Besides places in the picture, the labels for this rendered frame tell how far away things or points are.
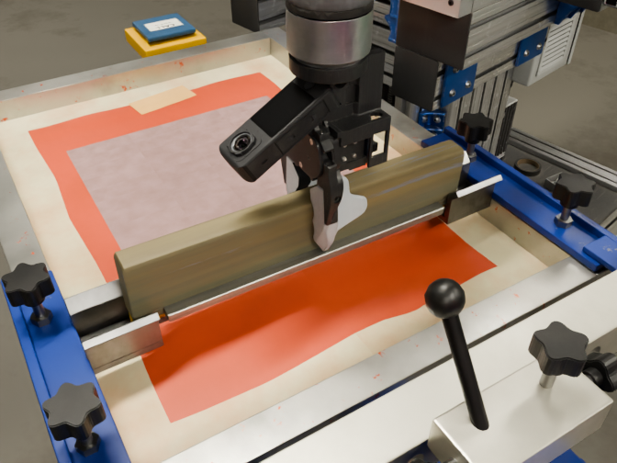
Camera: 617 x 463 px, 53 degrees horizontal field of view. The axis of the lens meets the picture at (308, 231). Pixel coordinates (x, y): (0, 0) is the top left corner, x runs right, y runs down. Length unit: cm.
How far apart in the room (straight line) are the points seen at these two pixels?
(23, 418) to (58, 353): 128
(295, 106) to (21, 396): 152
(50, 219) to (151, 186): 14
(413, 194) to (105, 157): 47
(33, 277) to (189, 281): 14
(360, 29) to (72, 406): 37
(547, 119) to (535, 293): 247
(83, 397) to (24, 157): 56
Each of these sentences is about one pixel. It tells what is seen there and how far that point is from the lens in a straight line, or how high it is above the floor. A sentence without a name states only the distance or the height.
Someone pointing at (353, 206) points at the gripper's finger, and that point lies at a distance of 65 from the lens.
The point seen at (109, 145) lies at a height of 96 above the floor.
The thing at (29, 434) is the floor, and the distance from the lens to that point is 187.
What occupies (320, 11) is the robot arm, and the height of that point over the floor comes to 128.
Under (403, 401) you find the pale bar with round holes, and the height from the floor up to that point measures 104.
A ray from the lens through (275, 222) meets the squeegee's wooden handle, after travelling 62.
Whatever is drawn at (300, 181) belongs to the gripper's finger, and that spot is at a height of 109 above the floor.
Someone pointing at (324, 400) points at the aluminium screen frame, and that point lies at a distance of 58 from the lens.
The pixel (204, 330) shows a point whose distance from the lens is 68.
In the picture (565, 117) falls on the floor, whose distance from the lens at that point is 320.
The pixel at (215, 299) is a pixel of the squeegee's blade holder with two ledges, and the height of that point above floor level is 101.
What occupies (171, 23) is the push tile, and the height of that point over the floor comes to 97.
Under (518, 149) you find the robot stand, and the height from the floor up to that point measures 21.
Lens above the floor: 146
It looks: 40 degrees down
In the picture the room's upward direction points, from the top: straight up
